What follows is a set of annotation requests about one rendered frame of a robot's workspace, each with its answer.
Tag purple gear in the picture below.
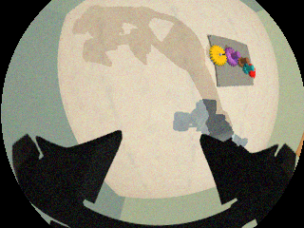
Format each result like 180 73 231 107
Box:
224 47 240 67

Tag red gear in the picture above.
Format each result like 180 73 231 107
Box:
248 71 256 77

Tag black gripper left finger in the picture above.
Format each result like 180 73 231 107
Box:
35 130 123 204

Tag yellow gear with black stripe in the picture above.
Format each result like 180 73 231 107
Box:
209 46 227 66

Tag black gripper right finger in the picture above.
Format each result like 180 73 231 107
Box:
200 133 278 205

